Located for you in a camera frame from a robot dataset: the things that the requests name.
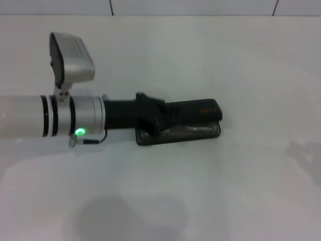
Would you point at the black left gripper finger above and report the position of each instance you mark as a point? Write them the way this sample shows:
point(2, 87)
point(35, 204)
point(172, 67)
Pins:
point(163, 125)
point(166, 108)

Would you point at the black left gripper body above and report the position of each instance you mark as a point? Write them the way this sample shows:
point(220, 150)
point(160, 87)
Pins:
point(125, 114)

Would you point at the clear transparent glasses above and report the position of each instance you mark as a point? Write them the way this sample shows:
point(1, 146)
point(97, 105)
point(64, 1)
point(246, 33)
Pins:
point(190, 130)

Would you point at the black glasses case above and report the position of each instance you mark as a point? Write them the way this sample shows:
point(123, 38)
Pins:
point(195, 110)

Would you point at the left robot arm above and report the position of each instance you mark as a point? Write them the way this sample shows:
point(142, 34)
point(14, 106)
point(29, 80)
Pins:
point(50, 116)

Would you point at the silver connector stub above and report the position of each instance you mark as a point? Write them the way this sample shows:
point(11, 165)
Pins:
point(105, 97)

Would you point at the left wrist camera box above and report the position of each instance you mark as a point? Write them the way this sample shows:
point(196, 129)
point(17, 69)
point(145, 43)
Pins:
point(72, 60)

